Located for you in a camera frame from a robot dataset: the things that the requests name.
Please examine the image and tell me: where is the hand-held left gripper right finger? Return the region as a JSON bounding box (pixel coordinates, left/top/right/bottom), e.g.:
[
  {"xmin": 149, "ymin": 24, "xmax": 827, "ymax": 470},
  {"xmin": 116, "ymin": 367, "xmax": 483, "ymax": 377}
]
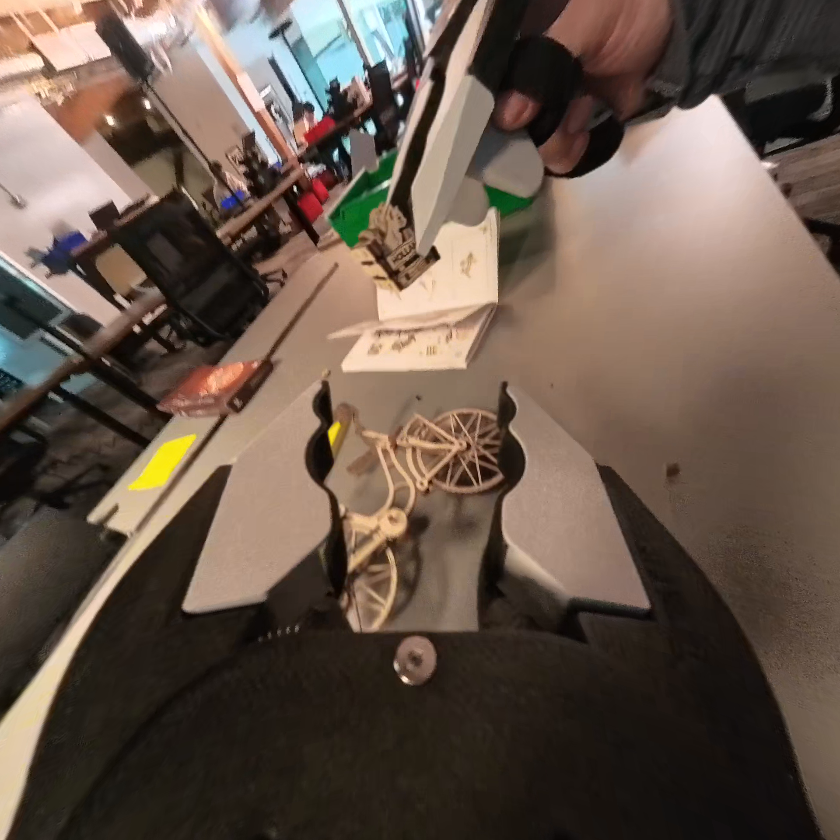
[{"xmin": 482, "ymin": 381, "xmax": 652, "ymax": 618}]

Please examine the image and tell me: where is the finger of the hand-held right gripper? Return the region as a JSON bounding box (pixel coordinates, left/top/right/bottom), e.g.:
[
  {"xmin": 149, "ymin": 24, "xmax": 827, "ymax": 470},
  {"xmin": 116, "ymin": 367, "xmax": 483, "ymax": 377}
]
[
  {"xmin": 388, "ymin": 0, "xmax": 494, "ymax": 219},
  {"xmin": 419, "ymin": 72, "xmax": 497, "ymax": 256}
]

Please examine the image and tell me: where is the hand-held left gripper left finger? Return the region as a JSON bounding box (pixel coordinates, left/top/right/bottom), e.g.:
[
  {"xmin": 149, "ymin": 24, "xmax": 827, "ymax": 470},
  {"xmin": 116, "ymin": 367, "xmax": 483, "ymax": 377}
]
[{"xmin": 182, "ymin": 381, "xmax": 349, "ymax": 616}]

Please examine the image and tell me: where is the wooden engine block part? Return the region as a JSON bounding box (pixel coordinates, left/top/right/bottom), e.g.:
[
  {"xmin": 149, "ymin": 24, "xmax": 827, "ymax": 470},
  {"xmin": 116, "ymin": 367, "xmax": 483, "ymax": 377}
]
[{"xmin": 351, "ymin": 203, "xmax": 441, "ymax": 293}]

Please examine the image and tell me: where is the wooden bicycle model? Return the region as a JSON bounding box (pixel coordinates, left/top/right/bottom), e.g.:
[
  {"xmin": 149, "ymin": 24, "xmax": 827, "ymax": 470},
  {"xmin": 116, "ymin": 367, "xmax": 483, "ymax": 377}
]
[{"xmin": 328, "ymin": 403, "xmax": 508, "ymax": 634}]

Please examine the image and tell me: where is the person's right forearm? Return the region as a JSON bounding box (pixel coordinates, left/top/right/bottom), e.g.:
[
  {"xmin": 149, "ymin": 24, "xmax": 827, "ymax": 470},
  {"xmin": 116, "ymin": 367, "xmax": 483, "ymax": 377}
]
[{"xmin": 617, "ymin": 0, "xmax": 840, "ymax": 129}]

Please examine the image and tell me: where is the person's right hand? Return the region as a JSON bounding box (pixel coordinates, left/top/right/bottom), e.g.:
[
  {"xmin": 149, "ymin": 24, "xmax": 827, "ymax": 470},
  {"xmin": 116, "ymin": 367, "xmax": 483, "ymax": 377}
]
[{"xmin": 492, "ymin": 0, "xmax": 677, "ymax": 172}]

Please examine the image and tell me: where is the green plastic bin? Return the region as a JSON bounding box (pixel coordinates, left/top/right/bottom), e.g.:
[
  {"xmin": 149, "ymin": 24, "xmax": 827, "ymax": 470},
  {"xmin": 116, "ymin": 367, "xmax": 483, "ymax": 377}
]
[{"xmin": 327, "ymin": 147, "xmax": 546, "ymax": 247}]

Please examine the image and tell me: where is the yellow sticky note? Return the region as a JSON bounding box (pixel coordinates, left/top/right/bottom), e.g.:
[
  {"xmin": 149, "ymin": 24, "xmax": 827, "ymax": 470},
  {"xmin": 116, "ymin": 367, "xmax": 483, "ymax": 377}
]
[{"xmin": 128, "ymin": 433, "xmax": 198, "ymax": 492}]

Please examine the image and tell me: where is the white instruction booklet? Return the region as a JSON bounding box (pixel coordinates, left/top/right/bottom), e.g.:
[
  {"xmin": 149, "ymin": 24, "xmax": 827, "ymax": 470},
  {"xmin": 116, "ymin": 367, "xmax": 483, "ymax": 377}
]
[{"xmin": 327, "ymin": 206, "xmax": 501, "ymax": 374}]

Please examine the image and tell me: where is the brown cardboard box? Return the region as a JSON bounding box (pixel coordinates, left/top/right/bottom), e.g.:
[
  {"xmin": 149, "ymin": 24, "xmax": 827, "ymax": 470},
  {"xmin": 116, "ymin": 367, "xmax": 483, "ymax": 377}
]
[{"xmin": 156, "ymin": 357, "xmax": 275, "ymax": 417}]

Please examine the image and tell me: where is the brown wooden desk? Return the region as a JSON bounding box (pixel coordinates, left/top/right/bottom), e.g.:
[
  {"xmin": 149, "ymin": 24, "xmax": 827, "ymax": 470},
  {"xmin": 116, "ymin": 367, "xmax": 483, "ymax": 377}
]
[{"xmin": 0, "ymin": 289, "xmax": 178, "ymax": 454}]

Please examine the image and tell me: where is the black office chair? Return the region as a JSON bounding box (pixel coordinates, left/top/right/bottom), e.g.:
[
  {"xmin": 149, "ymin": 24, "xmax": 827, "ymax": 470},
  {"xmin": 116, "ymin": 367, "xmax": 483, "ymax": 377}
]
[
  {"xmin": 722, "ymin": 85, "xmax": 840, "ymax": 158},
  {"xmin": 108, "ymin": 190, "xmax": 270, "ymax": 349}
]

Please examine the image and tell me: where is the computer monitor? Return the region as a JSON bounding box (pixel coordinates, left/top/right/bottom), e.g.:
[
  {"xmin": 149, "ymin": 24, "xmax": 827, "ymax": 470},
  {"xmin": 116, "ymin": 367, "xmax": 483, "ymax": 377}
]
[{"xmin": 0, "ymin": 252, "xmax": 76, "ymax": 345}]

